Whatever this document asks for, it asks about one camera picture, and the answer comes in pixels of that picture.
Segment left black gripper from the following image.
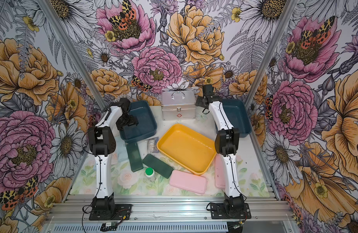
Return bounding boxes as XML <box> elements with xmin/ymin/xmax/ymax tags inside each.
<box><xmin>115</xmin><ymin>111</ymin><xmax>138</xmax><ymax>130</ymax></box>

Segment teal storage tray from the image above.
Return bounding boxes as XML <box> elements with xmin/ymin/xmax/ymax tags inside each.
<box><xmin>222</xmin><ymin>99</ymin><xmax>252</xmax><ymax>138</ymax></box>
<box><xmin>120</xmin><ymin>101</ymin><xmax>157</xmax><ymax>144</ymax></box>

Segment silver metal first-aid case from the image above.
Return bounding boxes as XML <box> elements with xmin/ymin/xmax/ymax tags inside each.
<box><xmin>161</xmin><ymin>90</ymin><xmax>196</xmax><ymax>120</ymax></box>

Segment dark green pencil case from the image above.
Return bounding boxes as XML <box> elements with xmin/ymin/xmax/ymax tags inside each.
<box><xmin>126</xmin><ymin>143</ymin><xmax>144</xmax><ymax>172</ymax></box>

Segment yellow storage tray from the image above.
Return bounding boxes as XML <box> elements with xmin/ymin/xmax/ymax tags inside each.
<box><xmin>157</xmin><ymin>124</ymin><xmax>216</xmax><ymax>176</ymax></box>

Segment dark green pencil case slanted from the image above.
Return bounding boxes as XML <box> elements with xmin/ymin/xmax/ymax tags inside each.
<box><xmin>143</xmin><ymin>154</ymin><xmax>174</xmax><ymax>179</ymax></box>

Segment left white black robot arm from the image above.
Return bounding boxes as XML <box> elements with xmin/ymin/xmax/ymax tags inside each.
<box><xmin>88</xmin><ymin>98</ymin><xmax>138</xmax><ymax>220</ymax></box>

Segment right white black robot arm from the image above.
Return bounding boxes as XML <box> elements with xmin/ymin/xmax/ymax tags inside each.
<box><xmin>200</xmin><ymin>84</ymin><xmax>247</xmax><ymax>218</ymax></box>

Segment pink pencil case right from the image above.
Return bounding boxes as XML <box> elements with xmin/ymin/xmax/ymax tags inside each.
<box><xmin>214</xmin><ymin>154</ymin><xmax>226</xmax><ymax>190</ymax></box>

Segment pink pencil case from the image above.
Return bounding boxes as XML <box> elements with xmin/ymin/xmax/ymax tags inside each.
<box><xmin>214</xmin><ymin>154</ymin><xmax>226</xmax><ymax>190</ymax></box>
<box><xmin>169</xmin><ymin>170</ymin><xmax>207</xmax><ymax>194</ymax></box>

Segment pink pencil case lower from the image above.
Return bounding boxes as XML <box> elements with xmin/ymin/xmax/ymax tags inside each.
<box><xmin>169</xmin><ymin>170</ymin><xmax>207</xmax><ymax>194</ymax></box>

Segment small clear packet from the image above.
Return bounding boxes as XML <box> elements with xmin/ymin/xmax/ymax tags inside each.
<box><xmin>147</xmin><ymin>137</ymin><xmax>159</xmax><ymax>153</ymax></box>

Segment green cap white bottle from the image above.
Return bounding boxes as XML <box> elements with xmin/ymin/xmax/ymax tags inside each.
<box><xmin>145</xmin><ymin>168</ymin><xmax>156</xmax><ymax>182</ymax></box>

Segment floral table mat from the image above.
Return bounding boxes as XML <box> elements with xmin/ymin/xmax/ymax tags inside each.
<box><xmin>69</xmin><ymin>145</ymin><xmax>270</xmax><ymax>197</ymax></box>

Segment small green circuit board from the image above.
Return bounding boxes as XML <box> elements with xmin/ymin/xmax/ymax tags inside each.
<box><xmin>100</xmin><ymin>222</ymin><xmax>117</xmax><ymax>232</ymax></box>

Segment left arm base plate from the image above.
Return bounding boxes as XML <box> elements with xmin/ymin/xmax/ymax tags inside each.
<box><xmin>89</xmin><ymin>204</ymin><xmax>132</xmax><ymax>221</ymax></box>

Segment aluminium front rail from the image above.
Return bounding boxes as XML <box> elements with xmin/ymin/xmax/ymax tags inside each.
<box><xmin>45</xmin><ymin>195</ymin><xmax>294</xmax><ymax>224</ymax></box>

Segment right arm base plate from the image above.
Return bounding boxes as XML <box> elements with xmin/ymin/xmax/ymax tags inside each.
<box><xmin>206</xmin><ymin>203</ymin><xmax>252</xmax><ymax>220</ymax></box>

